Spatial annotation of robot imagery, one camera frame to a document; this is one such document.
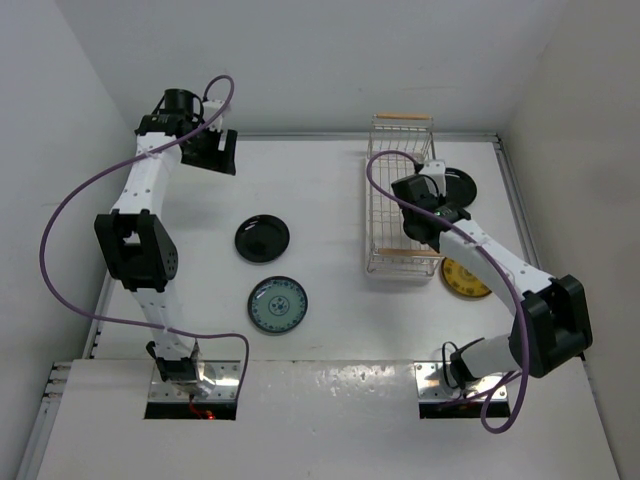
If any black plate beside rack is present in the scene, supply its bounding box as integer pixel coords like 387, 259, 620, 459
444, 167, 478, 208

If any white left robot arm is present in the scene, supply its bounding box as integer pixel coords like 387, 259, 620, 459
94, 89, 237, 399

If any metal base plate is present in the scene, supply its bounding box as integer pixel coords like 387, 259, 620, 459
147, 360, 241, 403
413, 361, 505, 405

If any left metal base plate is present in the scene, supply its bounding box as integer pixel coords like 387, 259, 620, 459
147, 360, 241, 403

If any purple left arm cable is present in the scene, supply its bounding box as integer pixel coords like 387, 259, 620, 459
39, 75, 250, 401

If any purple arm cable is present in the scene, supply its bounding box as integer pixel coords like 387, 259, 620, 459
39, 75, 250, 401
365, 151, 530, 434

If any blue patterned plate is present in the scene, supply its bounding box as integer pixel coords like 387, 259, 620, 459
247, 276, 309, 335

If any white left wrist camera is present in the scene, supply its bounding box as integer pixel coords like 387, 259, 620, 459
202, 98, 229, 133

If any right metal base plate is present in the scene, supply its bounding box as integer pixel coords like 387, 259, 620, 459
413, 361, 505, 405

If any white wire dish rack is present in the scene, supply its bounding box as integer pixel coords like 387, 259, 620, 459
363, 112, 450, 279

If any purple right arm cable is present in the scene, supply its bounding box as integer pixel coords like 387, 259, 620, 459
365, 151, 530, 434

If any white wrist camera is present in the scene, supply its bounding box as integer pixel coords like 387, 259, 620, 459
419, 160, 446, 196
202, 98, 229, 133

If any yellow patterned plate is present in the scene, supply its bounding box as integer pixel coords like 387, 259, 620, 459
440, 258, 492, 299

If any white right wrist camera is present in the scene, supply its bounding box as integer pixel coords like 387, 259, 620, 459
419, 160, 446, 196

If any black plate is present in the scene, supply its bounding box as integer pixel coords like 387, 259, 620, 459
234, 214, 290, 264
444, 167, 478, 208

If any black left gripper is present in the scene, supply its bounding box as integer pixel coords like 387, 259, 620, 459
181, 121, 235, 175

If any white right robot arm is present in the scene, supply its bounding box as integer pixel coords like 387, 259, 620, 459
392, 174, 593, 389

